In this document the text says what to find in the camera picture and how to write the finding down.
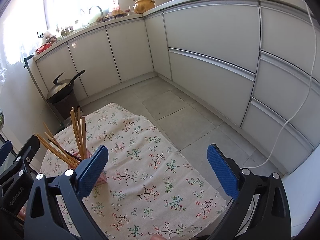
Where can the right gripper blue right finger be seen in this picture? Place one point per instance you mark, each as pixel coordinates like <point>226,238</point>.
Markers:
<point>225,169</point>

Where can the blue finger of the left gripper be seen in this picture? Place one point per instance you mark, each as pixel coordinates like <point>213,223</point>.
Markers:
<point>5,150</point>

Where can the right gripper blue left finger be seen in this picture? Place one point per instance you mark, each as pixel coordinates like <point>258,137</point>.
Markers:
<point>89,170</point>

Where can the white kitchen cabinets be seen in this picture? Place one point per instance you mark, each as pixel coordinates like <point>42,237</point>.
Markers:
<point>254,62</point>

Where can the person's hand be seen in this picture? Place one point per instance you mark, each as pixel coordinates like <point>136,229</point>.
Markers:
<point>157,237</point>

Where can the pink perforated utensil holder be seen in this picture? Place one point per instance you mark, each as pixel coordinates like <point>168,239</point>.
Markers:
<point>102,179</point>

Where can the black chopstick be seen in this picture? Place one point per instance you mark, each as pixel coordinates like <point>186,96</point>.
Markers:
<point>75,158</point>

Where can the bag of green vegetables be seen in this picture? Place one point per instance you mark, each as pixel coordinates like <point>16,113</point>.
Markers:
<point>1,119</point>

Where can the dark brown stool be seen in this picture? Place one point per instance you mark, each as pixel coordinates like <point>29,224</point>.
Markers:
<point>65,105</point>

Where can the floral tablecloth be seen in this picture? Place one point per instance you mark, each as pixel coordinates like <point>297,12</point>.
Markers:
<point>151,188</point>

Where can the black wok with lid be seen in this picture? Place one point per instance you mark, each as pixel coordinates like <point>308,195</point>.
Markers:
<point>62,88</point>

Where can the red basket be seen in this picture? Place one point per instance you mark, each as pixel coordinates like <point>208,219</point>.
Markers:
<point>42,48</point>

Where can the chrome faucet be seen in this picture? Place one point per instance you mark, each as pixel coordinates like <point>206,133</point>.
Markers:
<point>95,14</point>

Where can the yellow clay pot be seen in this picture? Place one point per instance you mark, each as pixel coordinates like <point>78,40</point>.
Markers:
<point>142,6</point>

